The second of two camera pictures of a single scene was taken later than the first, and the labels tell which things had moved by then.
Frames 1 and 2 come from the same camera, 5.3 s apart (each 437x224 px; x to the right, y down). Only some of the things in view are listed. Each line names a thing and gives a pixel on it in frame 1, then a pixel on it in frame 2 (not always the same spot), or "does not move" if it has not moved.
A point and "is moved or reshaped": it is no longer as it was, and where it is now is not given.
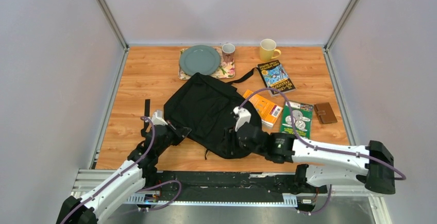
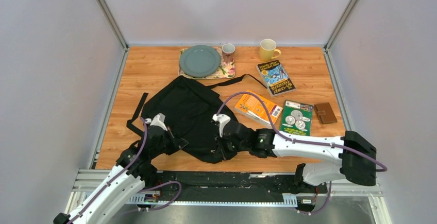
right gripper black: x=229 y=141 does not move
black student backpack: x=205 y=105 is moved or reshaped
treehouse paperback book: x=275 y=76 does not move
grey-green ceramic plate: x=199 y=58 does not move
